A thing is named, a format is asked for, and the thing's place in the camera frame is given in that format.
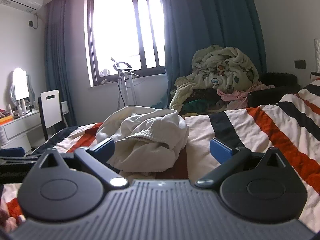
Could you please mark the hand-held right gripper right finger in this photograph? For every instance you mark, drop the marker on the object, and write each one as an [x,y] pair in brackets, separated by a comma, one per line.
[220,152]

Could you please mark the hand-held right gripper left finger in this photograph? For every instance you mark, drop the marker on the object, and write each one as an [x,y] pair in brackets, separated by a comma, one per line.
[103,149]

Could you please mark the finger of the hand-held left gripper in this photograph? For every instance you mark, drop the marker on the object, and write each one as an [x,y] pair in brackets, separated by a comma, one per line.
[12,151]

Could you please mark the white pants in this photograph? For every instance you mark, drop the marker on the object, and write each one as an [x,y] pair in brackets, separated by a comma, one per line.
[150,125]

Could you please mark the pile of yellow-green clothes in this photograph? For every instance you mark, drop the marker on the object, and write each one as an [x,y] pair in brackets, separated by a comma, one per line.
[225,65]

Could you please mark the person's left hand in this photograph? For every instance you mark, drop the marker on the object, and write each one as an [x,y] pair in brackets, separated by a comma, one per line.
[8,221]

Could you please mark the white dressing table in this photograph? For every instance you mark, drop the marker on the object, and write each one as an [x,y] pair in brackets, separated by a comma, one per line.
[17,127]

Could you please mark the orange box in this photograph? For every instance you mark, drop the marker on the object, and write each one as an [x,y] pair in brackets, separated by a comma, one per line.
[5,120]

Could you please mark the row of cosmetic bottles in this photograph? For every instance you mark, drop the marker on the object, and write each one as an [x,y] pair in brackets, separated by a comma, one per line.
[20,108]

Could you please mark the green cloth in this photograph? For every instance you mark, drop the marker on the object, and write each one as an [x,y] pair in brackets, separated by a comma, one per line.
[200,105]

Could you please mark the white orange navy garment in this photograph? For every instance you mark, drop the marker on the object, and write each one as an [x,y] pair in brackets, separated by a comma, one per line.
[262,120]

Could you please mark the white chair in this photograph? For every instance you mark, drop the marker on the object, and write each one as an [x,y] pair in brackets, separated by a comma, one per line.
[51,110]

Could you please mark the pink cloth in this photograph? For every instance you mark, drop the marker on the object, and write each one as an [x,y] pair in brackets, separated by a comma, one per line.
[235,96]

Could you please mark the dark patterned cloth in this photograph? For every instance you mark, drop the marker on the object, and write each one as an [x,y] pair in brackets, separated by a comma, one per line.
[200,93]

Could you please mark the wavy framed mirror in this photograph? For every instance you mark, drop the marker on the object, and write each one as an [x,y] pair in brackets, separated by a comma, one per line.
[20,85]

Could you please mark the garment steamer stand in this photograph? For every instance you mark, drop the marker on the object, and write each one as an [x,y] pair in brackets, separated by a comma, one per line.
[125,80]

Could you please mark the white cloth on sill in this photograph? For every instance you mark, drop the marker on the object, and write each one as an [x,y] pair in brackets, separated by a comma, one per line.
[105,76]

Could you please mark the black armchair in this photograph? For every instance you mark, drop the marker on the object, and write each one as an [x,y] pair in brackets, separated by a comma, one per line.
[280,80]

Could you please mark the dark framed window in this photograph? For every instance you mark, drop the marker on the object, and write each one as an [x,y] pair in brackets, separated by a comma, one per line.
[127,35]

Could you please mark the black wall switch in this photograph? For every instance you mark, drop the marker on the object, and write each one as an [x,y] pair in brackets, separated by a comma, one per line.
[300,64]

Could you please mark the wall socket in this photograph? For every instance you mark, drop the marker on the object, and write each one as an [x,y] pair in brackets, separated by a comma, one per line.
[31,23]

